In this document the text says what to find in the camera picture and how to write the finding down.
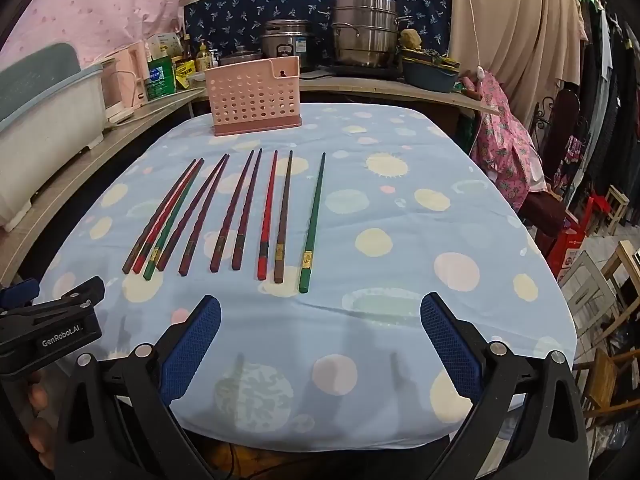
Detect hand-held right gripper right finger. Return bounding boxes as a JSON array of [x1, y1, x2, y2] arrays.
[[420, 292, 591, 480]]

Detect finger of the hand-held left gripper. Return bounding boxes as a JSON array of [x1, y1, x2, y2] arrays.
[[31, 276, 107, 320], [0, 279, 42, 308]]

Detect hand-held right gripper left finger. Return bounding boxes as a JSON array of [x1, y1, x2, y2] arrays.
[[52, 295, 223, 480]]

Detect green chopstick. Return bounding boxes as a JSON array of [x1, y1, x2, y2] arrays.
[[143, 172, 202, 282], [298, 152, 327, 294]]

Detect red chopstick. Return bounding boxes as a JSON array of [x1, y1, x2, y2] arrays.
[[256, 149, 279, 281], [132, 157, 206, 276]]

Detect maroon chopstick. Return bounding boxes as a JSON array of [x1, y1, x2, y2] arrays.
[[156, 154, 227, 272], [210, 149, 255, 273], [231, 148, 264, 272], [179, 154, 231, 278]]

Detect pink perforated utensil holder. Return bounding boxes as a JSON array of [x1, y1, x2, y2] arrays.
[[205, 56, 304, 138]]

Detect person's left hand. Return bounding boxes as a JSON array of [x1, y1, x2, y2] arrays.
[[26, 370, 57, 472]]

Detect blue planet print tablecloth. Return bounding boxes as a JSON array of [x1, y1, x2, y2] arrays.
[[37, 102, 581, 453]]

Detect pale wooden stool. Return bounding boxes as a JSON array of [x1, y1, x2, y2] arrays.
[[559, 251, 627, 343]]

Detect wooden chair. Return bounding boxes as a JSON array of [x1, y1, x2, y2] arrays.
[[572, 342, 640, 418]]

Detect red plastic stool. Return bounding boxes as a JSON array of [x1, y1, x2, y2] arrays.
[[547, 194, 597, 282]]

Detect white plastic tub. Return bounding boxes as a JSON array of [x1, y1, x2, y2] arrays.
[[0, 42, 119, 234]]

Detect pink pineapple print cloth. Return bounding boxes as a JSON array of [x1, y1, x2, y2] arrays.
[[469, 74, 552, 212]]

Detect pink electric kettle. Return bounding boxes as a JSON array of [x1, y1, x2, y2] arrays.
[[102, 43, 149, 124]]

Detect green packet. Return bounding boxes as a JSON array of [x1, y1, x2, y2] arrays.
[[146, 55, 177, 102]]

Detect dark metal chair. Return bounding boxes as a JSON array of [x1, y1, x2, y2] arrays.
[[520, 87, 585, 257]]

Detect white carton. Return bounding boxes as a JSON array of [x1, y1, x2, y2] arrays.
[[147, 32, 184, 61]]

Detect blue plastic basin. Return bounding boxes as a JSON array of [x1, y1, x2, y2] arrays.
[[401, 50, 461, 94]]

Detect pink dotted cloth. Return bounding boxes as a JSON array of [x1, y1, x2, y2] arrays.
[[0, 0, 211, 70]]

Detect small lidded pot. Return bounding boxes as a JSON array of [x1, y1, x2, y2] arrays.
[[219, 45, 264, 67]]

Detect black induction cooktop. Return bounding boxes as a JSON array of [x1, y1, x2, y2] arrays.
[[314, 62, 407, 82]]

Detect hanging dark clothes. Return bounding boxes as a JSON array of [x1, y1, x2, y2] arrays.
[[575, 0, 640, 197]]

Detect steel rice cooker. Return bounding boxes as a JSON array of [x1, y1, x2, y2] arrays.
[[261, 19, 317, 74]]

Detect steel steamer pot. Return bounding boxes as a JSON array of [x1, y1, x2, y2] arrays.
[[330, 0, 414, 69]]

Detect beige curtain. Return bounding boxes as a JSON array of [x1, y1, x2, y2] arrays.
[[446, 0, 590, 127]]

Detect navy floral cloth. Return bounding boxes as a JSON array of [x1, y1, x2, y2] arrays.
[[183, 0, 454, 63]]

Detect white cable with switch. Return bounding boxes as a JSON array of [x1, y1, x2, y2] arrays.
[[459, 0, 489, 84]]

